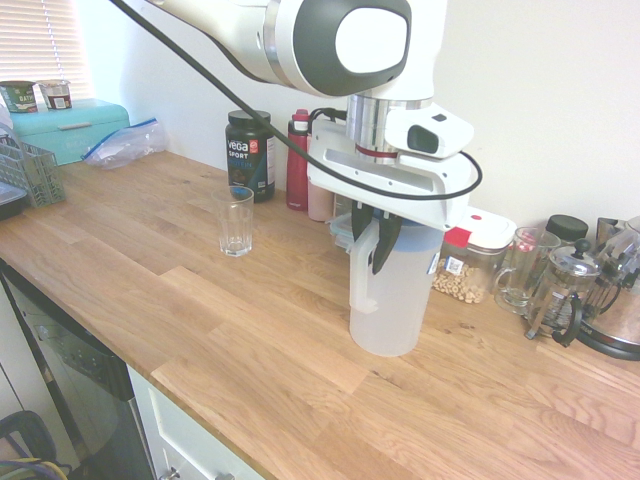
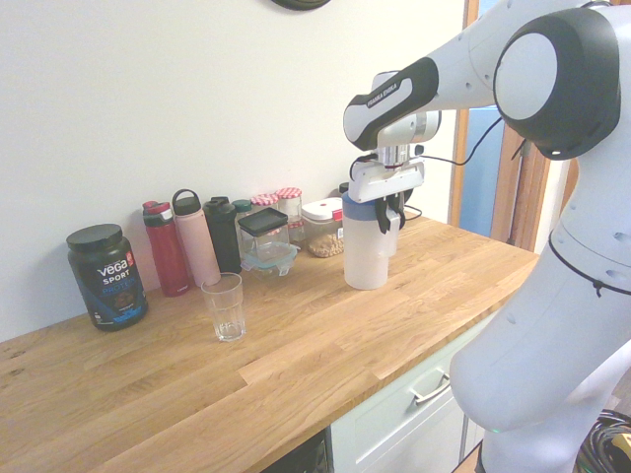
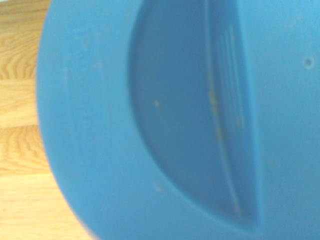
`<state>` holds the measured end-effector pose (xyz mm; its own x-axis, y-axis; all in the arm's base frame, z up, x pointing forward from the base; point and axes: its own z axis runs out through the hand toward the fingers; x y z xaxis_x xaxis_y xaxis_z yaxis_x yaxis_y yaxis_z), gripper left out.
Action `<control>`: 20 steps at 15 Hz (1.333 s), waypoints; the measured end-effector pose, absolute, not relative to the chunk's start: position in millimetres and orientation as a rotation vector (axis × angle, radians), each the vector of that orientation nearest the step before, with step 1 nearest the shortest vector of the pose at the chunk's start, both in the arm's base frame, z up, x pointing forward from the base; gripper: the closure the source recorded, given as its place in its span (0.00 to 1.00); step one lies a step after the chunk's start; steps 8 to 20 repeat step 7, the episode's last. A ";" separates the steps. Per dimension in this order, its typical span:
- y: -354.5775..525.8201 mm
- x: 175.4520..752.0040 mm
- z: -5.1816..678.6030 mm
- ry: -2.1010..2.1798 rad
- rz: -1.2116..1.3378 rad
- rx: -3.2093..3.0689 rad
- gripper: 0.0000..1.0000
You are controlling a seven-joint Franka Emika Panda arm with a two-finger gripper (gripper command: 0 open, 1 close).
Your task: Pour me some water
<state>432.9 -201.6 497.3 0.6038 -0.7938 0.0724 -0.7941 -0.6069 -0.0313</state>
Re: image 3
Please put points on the translucent pitcher with blue lid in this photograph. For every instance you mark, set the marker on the translucent pitcher with blue lid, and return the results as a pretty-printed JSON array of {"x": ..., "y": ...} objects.
[{"x": 100, "y": 125}]

